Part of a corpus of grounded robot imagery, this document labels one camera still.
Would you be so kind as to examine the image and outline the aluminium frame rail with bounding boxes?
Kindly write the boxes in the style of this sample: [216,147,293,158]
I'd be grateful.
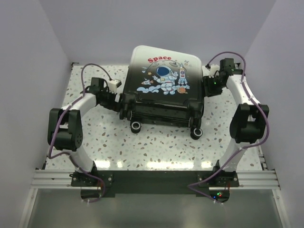
[18,154,283,228]

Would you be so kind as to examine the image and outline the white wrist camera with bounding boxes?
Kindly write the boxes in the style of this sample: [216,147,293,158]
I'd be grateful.
[206,64,220,78]
[108,79,122,94]

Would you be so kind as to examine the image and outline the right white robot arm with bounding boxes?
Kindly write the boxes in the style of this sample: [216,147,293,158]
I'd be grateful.
[199,58,269,187]

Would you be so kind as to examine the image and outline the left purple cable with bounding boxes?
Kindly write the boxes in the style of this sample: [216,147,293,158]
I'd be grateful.
[47,63,114,204]

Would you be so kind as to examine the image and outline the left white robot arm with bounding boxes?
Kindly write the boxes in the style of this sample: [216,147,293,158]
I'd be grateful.
[47,77,122,188]

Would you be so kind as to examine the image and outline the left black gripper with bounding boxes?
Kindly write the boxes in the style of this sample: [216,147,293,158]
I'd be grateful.
[101,88,126,113]

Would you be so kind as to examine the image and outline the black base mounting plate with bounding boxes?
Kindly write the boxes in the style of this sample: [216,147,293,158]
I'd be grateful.
[69,170,239,202]

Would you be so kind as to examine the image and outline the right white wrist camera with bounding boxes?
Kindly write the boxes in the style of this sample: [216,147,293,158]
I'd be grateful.
[206,64,220,78]

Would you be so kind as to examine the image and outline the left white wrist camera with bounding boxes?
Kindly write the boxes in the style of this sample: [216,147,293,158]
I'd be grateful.
[108,79,122,94]

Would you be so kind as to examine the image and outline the black suitcase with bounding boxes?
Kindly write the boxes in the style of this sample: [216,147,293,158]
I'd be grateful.
[119,45,205,140]

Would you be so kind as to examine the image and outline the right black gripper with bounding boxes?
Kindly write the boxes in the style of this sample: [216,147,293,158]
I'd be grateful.
[199,76,224,98]

